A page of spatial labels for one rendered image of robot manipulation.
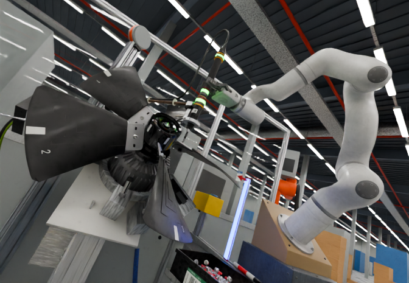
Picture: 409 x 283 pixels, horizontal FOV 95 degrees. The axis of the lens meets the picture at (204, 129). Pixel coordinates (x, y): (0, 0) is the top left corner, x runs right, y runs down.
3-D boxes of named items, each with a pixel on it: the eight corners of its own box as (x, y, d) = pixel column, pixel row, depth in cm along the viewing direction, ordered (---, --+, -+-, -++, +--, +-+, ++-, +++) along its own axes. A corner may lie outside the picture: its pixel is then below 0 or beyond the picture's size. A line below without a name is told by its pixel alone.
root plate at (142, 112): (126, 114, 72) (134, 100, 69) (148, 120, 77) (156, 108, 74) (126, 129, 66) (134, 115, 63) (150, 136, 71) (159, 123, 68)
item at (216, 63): (196, 95, 79) (213, 58, 86) (200, 100, 81) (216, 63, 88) (204, 95, 77) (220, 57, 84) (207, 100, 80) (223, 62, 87)
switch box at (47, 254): (40, 247, 79) (70, 195, 87) (63, 252, 82) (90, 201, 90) (27, 264, 66) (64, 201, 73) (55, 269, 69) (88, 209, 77)
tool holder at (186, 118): (175, 118, 75) (185, 98, 78) (184, 126, 81) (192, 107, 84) (193, 120, 70) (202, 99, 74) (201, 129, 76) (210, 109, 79)
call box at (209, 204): (190, 208, 108) (196, 190, 112) (204, 213, 112) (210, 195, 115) (202, 215, 94) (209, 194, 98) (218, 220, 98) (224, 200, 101)
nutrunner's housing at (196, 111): (182, 126, 74) (220, 42, 89) (187, 131, 77) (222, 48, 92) (190, 128, 72) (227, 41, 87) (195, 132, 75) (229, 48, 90)
